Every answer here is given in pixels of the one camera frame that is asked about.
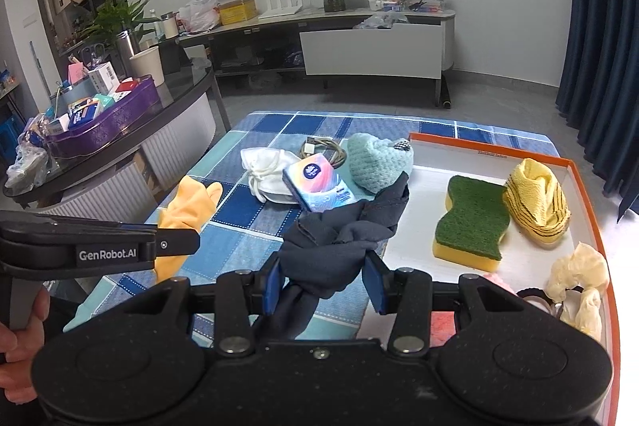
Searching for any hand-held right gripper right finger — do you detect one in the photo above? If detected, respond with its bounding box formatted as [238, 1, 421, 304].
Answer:
[364, 251, 520, 355]

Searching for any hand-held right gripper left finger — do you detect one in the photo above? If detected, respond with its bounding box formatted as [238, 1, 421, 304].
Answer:
[145, 254, 284, 355]

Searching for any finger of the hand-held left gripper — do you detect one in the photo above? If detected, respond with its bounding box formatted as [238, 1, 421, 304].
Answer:
[152, 229, 201, 258]

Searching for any orange cloth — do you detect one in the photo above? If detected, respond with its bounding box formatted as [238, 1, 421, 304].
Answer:
[154, 175, 224, 284]

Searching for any dark navy cloth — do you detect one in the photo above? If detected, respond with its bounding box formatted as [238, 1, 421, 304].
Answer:
[267, 171, 411, 341]

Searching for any pink fluffy cloth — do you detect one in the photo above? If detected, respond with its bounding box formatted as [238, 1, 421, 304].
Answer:
[428, 273, 515, 348]

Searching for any orange-rimmed white box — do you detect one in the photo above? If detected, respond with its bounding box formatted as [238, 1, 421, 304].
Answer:
[357, 131, 617, 426]

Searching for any colourful tissue packet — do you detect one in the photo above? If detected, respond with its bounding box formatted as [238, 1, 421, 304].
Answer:
[282, 157, 356, 213]

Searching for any white drawstring pouch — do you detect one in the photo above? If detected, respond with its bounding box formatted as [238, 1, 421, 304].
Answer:
[240, 147, 300, 204]

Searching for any green yellow scrub sponge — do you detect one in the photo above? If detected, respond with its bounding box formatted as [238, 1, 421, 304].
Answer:
[432, 175, 511, 274]

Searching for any white usb cable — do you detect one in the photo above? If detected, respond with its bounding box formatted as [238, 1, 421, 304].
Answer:
[300, 135, 350, 168]

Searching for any black hair tie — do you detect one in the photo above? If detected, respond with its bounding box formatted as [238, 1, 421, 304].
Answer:
[516, 287, 567, 317]

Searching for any yellow striped dishcloth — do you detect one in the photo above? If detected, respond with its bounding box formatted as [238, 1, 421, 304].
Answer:
[502, 158, 571, 248]

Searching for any cream glove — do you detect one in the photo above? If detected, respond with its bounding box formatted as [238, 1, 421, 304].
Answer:
[544, 242, 611, 342]

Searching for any person's left hand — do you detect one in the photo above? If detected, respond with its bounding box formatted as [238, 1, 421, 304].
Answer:
[0, 291, 51, 404]

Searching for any crumpled clear plastic bag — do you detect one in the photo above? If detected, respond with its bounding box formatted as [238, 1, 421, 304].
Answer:
[5, 141, 51, 196]

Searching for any blue white tissue packet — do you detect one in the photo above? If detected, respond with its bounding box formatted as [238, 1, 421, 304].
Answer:
[67, 104, 103, 127]

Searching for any purple oval tin tray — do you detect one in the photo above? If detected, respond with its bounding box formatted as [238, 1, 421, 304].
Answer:
[45, 75, 161, 160]

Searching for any black glass coffee table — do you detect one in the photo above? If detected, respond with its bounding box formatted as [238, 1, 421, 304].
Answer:
[2, 69, 233, 227]

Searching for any red white small box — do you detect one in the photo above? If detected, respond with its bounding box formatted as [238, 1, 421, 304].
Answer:
[109, 77, 139, 102]

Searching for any white barcode box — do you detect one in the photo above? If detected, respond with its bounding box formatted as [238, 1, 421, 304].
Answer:
[89, 61, 121, 95]

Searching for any cream paper cup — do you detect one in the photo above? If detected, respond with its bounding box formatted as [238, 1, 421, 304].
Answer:
[130, 47, 165, 88]

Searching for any black desktop device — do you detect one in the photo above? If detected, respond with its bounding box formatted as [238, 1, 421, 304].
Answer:
[160, 44, 193, 75]

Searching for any steel tumbler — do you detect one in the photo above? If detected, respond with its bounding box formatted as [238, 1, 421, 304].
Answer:
[116, 29, 142, 75]

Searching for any white plastic bag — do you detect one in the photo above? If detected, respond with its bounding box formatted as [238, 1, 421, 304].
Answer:
[178, 0, 221, 32]

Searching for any leafy green plant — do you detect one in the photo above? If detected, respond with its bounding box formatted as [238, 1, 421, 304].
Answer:
[80, 0, 157, 52]

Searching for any white grey tv stand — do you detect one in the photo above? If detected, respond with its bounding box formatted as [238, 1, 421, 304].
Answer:
[177, 8, 456, 107]

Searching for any yellow box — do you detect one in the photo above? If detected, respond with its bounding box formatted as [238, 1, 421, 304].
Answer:
[220, 0, 259, 26]

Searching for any white router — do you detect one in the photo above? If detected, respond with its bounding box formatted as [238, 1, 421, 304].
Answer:
[258, 0, 304, 18]

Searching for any pile of small desk items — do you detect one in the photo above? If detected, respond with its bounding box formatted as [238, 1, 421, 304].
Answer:
[368, 0, 445, 14]

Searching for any dark blue curtain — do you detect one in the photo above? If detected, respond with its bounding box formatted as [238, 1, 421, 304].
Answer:
[555, 0, 639, 223]

